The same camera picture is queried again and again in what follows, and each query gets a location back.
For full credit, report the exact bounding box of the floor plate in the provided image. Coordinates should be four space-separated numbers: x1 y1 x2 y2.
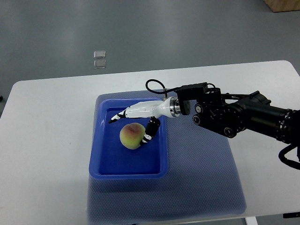
93 59 106 69
93 50 106 59

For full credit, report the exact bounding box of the green red peach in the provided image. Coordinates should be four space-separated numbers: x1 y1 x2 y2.
120 123 145 150

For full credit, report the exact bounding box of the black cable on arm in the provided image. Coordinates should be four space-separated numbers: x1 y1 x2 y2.
145 79 179 99

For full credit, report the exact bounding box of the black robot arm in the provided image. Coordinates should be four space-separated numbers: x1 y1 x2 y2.
109 82 300 170

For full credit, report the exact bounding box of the black bracket under table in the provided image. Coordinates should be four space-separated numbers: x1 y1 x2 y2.
283 212 300 219

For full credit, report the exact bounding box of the white robotic hand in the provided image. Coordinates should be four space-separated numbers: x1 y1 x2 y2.
108 98 175 146

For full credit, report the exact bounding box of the lower floor plate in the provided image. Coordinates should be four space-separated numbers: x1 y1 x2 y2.
93 59 106 69

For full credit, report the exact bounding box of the blue plastic tray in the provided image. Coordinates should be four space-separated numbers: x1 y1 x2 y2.
89 98 168 180

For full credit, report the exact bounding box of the white table leg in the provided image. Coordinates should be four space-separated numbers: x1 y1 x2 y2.
245 217 258 225

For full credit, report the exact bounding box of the blue grey mesh mat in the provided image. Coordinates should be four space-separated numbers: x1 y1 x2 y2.
87 91 247 225

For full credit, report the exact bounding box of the upper floor plate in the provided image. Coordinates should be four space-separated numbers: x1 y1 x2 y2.
93 50 106 59

